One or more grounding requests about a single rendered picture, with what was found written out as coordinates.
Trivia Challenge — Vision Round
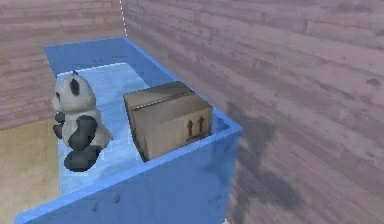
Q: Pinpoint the black and white panda toy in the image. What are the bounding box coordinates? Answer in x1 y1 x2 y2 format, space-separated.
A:
50 69 114 173

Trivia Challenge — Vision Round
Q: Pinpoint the brown cardboard box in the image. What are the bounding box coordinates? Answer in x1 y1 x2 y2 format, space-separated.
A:
122 80 214 163

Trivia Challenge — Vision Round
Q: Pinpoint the blue bed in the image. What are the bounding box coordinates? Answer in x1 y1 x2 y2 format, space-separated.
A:
13 35 244 224

